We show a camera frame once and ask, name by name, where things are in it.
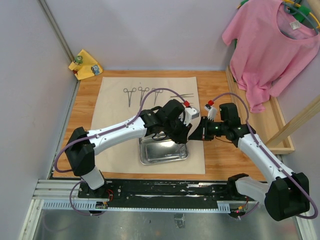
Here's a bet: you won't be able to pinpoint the green clothes hanger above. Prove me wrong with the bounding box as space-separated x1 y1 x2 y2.
282 0 320 35

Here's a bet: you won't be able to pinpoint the steel hemostat clamp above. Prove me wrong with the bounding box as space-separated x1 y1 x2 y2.
137 86 150 105

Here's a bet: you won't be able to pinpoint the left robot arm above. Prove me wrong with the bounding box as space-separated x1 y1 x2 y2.
64 99 199 198

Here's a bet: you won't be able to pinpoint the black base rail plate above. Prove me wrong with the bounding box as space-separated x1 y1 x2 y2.
77 179 252 209

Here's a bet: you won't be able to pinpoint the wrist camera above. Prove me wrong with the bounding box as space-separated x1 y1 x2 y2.
182 101 200 126
204 100 218 121

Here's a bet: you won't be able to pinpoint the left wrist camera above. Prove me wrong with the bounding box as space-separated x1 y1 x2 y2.
182 101 200 126

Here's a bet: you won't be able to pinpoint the long steel hemostat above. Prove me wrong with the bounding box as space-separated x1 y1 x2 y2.
151 88 163 106

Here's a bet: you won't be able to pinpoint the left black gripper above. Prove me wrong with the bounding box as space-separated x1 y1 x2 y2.
163 116 193 145

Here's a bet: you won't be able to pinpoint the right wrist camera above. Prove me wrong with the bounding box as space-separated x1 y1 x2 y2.
204 100 218 121

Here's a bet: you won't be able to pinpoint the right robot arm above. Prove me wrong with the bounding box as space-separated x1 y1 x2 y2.
189 103 311 221

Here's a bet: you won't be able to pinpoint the beige cloth wrap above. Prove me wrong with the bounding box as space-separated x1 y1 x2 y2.
91 77 205 174

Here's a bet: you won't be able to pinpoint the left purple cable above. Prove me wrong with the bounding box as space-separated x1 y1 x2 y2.
53 87 190 217

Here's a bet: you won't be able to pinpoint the wooden tray frame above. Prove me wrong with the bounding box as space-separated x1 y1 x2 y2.
225 66 295 155

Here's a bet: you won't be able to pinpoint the yellow printed cloth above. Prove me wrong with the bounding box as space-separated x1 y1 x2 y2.
68 49 104 81

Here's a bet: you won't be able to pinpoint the steel surgical forceps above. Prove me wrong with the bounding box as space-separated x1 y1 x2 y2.
170 93 194 98

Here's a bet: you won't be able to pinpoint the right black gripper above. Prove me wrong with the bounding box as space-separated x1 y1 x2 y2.
188 116 228 141

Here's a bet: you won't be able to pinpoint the pink t-shirt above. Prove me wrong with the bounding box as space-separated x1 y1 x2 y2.
222 0 320 113

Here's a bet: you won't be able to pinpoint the stainless steel tray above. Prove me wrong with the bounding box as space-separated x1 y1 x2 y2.
138 136 189 166

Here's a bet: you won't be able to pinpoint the wooden pole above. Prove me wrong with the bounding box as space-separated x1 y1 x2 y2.
266 95 320 148

